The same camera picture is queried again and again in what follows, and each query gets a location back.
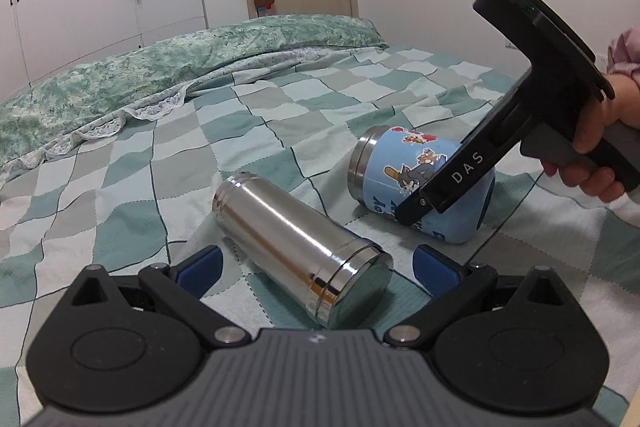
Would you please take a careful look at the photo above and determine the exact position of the blue cartoon steel cup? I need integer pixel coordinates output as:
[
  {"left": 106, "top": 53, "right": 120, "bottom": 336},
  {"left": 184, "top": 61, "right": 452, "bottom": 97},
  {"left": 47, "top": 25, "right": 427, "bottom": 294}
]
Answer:
[{"left": 347, "top": 126, "right": 495, "bottom": 244}]

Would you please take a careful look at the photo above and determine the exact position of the person's right hand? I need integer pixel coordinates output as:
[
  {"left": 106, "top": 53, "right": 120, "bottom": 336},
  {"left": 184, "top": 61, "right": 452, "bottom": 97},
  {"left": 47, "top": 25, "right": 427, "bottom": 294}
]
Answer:
[{"left": 541, "top": 74, "right": 639, "bottom": 202}]

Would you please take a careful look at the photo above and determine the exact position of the pink sleeve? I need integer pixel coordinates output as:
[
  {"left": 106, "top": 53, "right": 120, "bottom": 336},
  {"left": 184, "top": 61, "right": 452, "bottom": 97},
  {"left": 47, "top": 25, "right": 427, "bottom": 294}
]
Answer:
[{"left": 606, "top": 27, "right": 640, "bottom": 82}]

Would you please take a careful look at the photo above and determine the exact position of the green checkered bed sheet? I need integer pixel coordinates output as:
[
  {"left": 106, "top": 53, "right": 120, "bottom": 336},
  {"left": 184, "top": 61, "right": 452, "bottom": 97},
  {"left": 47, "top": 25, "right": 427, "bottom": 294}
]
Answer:
[{"left": 1, "top": 48, "right": 639, "bottom": 426}]

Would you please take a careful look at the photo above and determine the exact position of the stainless steel thermos bottle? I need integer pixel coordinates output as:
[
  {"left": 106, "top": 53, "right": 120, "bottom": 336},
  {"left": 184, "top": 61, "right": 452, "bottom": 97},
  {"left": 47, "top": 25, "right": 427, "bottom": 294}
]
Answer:
[{"left": 212, "top": 172, "right": 394, "bottom": 329}]

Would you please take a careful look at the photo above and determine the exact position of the green floral quilt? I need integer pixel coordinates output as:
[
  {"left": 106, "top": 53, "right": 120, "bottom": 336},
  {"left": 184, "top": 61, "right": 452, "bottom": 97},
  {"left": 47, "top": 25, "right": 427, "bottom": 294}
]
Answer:
[{"left": 1, "top": 14, "right": 386, "bottom": 182}]

